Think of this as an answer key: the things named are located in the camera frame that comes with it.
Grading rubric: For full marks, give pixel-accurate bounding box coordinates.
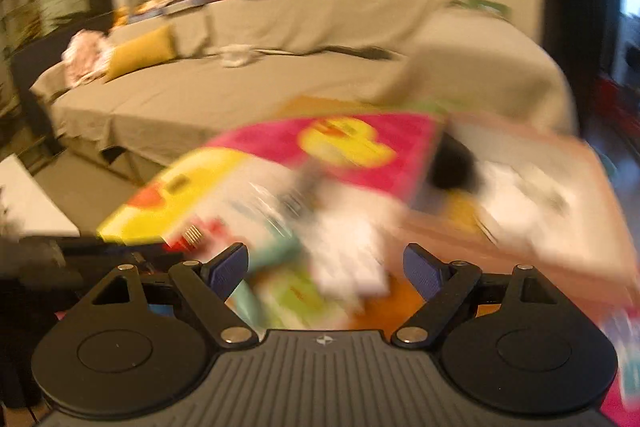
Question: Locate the white knitted toy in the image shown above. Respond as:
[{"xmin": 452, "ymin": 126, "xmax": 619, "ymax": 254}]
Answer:
[{"xmin": 217, "ymin": 44, "xmax": 261, "ymax": 68}]

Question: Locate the white side table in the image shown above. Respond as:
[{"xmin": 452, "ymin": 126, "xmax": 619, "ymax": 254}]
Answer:
[{"xmin": 0, "ymin": 154, "xmax": 81, "ymax": 240}]

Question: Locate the pink cardboard box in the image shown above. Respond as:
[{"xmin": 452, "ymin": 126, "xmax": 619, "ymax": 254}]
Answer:
[{"xmin": 400, "ymin": 112, "xmax": 636, "ymax": 298}]

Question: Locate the beige covered sofa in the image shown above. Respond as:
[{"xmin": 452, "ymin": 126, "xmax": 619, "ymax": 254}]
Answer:
[{"xmin": 30, "ymin": 0, "xmax": 581, "ymax": 188}]

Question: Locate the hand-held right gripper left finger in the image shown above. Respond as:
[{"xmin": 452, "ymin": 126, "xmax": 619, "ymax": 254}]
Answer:
[{"xmin": 75, "ymin": 242, "xmax": 257, "ymax": 349}]

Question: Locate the cartoon printed mat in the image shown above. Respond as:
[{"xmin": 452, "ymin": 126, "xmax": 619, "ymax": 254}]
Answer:
[{"xmin": 97, "ymin": 97, "xmax": 640, "ymax": 427}]

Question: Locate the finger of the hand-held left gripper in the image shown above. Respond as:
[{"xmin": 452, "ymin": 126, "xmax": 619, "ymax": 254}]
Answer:
[{"xmin": 57, "ymin": 234, "xmax": 168, "ymax": 260}]

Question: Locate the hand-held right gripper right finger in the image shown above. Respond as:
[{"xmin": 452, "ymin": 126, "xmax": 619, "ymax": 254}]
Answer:
[{"xmin": 390, "ymin": 242, "xmax": 557, "ymax": 349}]

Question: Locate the yellow cushion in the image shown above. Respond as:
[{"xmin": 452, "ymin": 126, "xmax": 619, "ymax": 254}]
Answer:
[{"xmin": 102, "ymin": 26, "xmax": 178, "ymax": 84}]

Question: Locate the floral cloth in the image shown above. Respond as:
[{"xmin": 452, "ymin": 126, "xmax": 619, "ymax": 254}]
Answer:
[{"xmin": 62, "ymin": 29, "xmax": 115, "ymax": 88}]

